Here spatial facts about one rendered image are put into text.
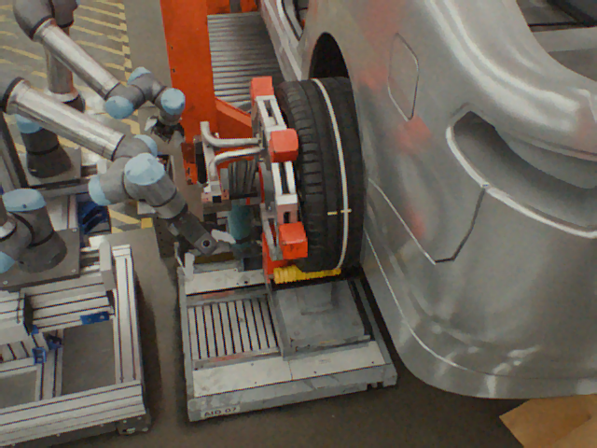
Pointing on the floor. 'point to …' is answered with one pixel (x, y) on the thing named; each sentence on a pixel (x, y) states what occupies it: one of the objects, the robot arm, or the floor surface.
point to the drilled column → (163, 238)
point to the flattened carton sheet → (555, 422)
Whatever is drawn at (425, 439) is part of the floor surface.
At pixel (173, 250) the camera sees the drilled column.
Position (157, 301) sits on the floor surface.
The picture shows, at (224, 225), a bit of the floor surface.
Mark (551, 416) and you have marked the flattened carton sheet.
